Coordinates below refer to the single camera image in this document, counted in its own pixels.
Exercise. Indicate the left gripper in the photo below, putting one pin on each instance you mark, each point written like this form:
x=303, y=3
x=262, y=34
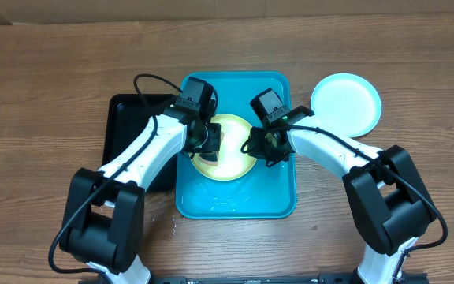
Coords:
x=214, y=142

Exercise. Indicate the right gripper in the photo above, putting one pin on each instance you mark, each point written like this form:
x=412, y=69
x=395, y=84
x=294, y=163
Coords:
x=258, y=151

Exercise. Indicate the dark wet sponge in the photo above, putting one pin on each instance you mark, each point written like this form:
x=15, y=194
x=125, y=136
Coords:
x=210, y=155

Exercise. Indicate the yellow-green plate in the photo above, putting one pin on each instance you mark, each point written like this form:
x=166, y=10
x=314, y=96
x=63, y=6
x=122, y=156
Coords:
x=231, y=162

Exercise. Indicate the light blue plate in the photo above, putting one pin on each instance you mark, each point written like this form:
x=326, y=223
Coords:
x=348, y=103

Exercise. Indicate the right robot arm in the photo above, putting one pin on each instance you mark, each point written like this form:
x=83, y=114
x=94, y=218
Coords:
x=388, y=201

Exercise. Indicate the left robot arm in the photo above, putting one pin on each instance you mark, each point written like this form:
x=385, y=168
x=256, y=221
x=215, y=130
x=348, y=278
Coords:
x=103, y=219

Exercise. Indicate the teal plastic tray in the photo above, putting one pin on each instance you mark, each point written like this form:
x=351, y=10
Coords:
x=263, y=192

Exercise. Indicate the black plastic tray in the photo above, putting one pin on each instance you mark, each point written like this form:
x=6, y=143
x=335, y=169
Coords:
x=127, y=117

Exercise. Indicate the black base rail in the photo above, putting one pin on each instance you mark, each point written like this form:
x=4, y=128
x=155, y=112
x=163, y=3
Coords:
x=323, y=278

